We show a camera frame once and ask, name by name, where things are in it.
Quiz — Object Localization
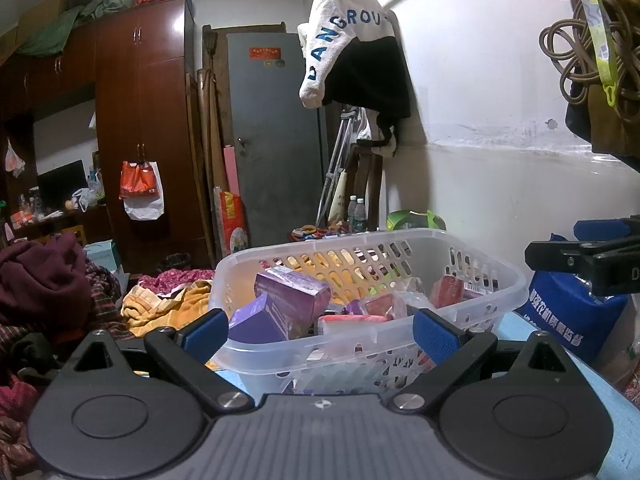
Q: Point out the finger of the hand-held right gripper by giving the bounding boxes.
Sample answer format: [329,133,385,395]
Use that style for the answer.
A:
[573,216,640,242]
[524,239,640,297]

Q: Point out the orange and white hanging bag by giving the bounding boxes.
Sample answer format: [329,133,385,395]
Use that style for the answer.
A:
[122,161,166,221]

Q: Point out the green cloth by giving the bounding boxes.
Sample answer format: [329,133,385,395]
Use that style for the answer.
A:
[17,0,147,57]

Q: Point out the black monitor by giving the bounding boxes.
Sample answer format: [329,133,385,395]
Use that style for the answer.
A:
[37,160,89,212]

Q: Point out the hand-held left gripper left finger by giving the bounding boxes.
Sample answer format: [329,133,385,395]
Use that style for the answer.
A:
[60,308,253,416]

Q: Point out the wooden stool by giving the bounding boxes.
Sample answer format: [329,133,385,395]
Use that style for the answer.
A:
[345,142,384,222]

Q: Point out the plaid cloth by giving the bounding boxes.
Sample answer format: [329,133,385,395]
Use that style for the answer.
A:
[84,259,124,322]

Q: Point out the metal crutches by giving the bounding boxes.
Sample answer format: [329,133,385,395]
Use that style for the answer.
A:
[315,105,364,227]

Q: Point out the small white plastic bag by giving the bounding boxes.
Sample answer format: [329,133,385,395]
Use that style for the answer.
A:
[71,187,102,212]

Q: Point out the wooden planks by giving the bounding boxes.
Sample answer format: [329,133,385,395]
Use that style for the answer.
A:
[187,24,232,262]

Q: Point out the red plastic bag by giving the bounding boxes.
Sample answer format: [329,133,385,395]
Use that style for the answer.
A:
[119,160,157,202]

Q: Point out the maroon cloth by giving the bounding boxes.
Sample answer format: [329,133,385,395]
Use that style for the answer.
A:
[0,234,94,332]

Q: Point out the yellow-green strap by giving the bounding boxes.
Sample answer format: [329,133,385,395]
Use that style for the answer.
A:
[567,0,619,109]

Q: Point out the teal box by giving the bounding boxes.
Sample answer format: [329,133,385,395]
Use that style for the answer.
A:
[81,240,122,274]

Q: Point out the purple box white lettering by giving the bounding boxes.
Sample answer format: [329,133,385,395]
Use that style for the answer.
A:
[227,293,302,343]

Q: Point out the pink board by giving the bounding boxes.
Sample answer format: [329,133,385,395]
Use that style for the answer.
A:
[223,145,242,197]

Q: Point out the coiled brown rope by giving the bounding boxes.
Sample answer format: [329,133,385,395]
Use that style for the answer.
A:
[539,0,640,122]

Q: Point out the hanging white pink bag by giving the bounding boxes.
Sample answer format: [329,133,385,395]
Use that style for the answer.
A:
[5,137,27,179]

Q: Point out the blue bag white print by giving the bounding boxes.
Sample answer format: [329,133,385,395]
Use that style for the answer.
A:
[522,234,632,367]

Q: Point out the brown wooden wardrobe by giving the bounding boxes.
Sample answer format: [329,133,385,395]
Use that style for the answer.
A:
[0,0,212,274]

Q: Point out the white plastic basket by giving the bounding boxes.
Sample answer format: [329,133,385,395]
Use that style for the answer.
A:
[207,228,531,397]

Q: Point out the red floral bedding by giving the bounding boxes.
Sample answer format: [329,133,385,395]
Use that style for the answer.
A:
[137,267,217,292]

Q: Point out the green bag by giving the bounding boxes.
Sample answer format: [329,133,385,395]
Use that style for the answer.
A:
[386,209,447,234]

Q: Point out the grey metal door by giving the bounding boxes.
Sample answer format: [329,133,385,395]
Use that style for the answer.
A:
[227,32,332,252]

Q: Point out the white and black jacket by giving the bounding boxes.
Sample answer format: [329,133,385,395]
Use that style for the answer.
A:
[297,0,413,159]

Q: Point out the red and yellow sack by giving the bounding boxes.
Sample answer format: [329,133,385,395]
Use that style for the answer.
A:
[215,187,249,257]

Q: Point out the yellow cloth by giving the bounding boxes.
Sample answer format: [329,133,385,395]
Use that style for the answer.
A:
[121,280,214,335]

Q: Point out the white packet pink label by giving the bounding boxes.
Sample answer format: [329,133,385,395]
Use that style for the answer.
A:
[359,291,426,320]

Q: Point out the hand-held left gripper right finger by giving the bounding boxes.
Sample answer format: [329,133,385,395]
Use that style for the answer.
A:
[387,308,583,413]

